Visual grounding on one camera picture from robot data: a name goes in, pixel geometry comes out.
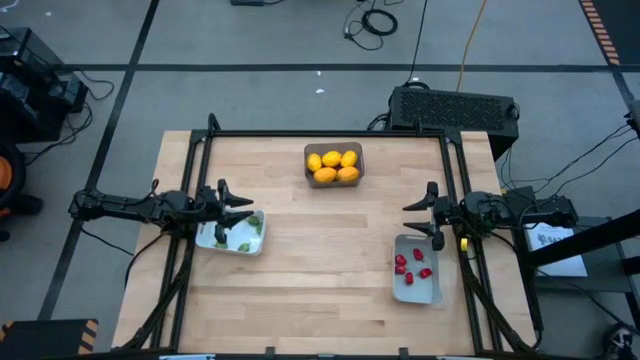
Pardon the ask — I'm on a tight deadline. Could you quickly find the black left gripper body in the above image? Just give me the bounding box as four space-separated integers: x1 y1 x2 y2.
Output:
197 187 222 227

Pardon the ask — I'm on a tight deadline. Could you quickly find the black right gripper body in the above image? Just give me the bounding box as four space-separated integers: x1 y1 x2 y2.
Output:
432 196 461 235

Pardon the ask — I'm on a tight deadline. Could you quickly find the white plastic bin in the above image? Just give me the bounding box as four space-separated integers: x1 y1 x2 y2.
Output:
392 233 444 305

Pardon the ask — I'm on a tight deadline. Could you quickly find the black power supply brick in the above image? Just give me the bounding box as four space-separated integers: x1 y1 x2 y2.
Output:
503 185 536 206

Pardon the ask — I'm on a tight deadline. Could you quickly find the grey translucent basket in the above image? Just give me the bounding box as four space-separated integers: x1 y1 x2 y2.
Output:
303 141 366 190

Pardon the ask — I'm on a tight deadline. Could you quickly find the black mesh computer tower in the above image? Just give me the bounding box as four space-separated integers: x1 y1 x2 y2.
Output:
387 84 520 161

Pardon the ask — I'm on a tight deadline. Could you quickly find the white paper sheet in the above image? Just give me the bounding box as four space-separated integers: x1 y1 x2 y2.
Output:
525 222 590 279

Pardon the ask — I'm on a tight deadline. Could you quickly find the black support beam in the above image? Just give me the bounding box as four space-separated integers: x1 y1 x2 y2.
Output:
527 209 640 269

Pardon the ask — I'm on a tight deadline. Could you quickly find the orange and black machine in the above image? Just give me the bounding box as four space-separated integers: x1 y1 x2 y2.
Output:
0 144 46 241

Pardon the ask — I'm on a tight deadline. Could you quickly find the black box with striped edge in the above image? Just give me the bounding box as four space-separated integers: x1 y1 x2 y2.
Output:
0 318 100 360

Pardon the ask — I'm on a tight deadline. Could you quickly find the black equipment rack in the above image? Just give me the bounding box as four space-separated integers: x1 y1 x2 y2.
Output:
0 27 90 144

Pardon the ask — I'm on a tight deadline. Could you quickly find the person's shoe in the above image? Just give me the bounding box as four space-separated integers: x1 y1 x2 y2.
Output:
602 322 640 360

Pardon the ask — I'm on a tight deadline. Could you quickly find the black mat with orange edge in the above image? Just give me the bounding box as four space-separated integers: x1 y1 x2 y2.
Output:
579 0 640 67

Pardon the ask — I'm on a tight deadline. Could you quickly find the white bin with handle slot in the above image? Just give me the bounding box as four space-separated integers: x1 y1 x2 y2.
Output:
195 208 268 257

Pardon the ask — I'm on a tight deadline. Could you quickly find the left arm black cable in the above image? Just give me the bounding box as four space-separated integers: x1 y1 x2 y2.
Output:
79 227 169 289

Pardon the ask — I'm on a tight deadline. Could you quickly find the black metal table frame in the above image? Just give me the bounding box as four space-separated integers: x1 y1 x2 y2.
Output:
119 112 544 354

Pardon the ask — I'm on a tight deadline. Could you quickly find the thin black floor cable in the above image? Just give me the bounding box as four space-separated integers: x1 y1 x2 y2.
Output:
535 135 640 204
507 125 635 185

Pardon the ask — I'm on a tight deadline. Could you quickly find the black hanging cable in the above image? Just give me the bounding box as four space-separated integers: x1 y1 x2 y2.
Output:
403 0 429 86

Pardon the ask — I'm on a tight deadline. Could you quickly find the yellow hanging cable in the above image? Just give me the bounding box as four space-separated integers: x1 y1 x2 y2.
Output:
455 0 489 94

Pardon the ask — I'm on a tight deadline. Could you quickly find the coiled black cable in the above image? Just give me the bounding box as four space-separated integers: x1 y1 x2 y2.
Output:
342 0 400 52

